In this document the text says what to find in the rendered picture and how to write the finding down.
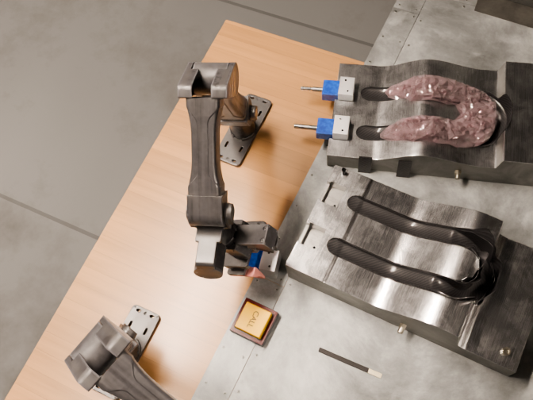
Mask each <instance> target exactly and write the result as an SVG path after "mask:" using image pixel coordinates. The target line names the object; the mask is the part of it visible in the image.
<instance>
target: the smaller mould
mask: <svg viewBox="0 0 533 400"><path fill-rule="evenodd" d="M474 11H477V12H480V13H485V14H488V15H490V16H494V17H498V18H501V19H504V20H506V21H511V22H514V23H516V24H520V25H524V26H527V27H530V28H533V0H477V4H476V6H475V9H474Z"/></svg>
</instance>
